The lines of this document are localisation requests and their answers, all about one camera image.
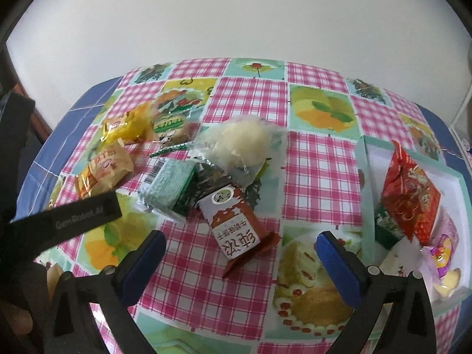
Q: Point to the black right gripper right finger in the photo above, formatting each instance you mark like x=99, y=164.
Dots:
x=410, y=326

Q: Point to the pink checkered fruit tablecloth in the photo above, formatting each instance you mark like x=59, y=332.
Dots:
x=283, y=300

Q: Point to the yellow triangular snack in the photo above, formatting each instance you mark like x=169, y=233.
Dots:
x=448, y=283

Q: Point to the beige orange swiss roll packet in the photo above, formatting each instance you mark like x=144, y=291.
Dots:
x=105, y=170

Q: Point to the purple swiss roll packet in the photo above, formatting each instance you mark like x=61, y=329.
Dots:
x=439, y=253

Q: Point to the clear packet round yellow pastry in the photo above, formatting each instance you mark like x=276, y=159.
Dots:
x=239, y=146

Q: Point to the white teal-edged box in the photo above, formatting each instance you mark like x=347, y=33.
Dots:
x=373, y=159

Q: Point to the yellow soft bread packet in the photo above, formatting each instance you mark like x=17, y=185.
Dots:
x=134, y=126

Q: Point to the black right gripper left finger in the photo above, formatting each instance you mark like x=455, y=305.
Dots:
x=71, y=327

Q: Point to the green white wafer packet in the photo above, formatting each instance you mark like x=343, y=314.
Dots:
x=166, y=189

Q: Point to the white green text packet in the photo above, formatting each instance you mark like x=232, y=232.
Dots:
x=387, y=231

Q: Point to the white orange-print snack packet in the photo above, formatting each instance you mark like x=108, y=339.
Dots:
x=403, y=258

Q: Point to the blue plaid cloth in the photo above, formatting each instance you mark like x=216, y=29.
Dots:
x=45, y=170

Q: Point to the brown white jujube packet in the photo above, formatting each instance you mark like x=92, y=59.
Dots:
x=239, y=233

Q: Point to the red patterned snack bag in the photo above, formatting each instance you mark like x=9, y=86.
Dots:
x=410, y=197

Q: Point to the green cow biscuit packet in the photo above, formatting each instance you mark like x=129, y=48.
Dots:
x=176, y=118

